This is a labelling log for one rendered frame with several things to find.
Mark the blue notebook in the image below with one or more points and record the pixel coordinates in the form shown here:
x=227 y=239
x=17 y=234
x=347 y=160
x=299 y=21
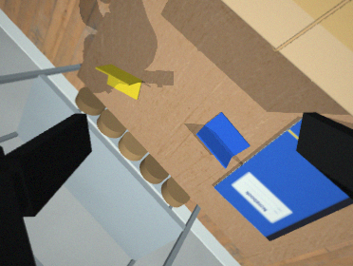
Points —
x=278 y=191

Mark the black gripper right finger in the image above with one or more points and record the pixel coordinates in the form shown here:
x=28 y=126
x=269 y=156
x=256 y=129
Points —
x=328 y=146

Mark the yellow l-shaped piece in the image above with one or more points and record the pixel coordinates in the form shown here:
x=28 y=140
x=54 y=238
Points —
x=122 y=80

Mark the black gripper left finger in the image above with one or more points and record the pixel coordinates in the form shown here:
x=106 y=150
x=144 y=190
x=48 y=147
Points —
x=30 y=175

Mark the tan cardboard box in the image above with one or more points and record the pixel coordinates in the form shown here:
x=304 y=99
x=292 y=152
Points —
x=324 y=53

